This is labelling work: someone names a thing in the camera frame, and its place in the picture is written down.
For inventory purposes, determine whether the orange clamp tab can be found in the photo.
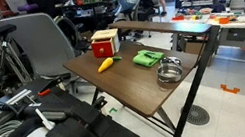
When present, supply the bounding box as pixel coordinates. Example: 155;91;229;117
37;87;52;97

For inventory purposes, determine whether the grey office chair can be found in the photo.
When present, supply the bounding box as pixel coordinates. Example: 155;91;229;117
0;6;83;99

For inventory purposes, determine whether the green folded cloth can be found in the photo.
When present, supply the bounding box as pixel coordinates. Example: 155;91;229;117
131;46;166;70

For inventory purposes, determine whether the red and white box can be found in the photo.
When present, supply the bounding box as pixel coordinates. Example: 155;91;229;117
88;27;123;60

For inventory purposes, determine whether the black camera on tripod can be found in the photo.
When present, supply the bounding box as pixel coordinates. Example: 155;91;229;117
0;21;36;92

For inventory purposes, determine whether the white work table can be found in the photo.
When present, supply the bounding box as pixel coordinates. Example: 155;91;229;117
170;2;245;47

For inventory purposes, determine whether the small shiny metal cup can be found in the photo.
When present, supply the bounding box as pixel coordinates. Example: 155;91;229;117
158;53;183;70

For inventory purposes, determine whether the red flat object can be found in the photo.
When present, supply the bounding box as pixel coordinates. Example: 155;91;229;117
171;14;186;23

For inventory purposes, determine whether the brown two-tier desk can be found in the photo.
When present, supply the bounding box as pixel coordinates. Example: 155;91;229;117
56;4;240;137

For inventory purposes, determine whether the purple object on shelf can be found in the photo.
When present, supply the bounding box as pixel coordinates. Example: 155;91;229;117
16;1;39;15

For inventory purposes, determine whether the steel bowl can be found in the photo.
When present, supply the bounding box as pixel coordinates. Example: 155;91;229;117
154;60;186;86

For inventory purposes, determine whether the round floor drain grate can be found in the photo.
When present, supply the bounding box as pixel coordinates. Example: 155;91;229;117
179;101;212;130

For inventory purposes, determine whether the orange floor marker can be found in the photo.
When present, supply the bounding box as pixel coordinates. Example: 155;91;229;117
219;81;242;98

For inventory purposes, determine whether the orange bowl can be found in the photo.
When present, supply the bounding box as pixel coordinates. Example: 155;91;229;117
217;15;231;26

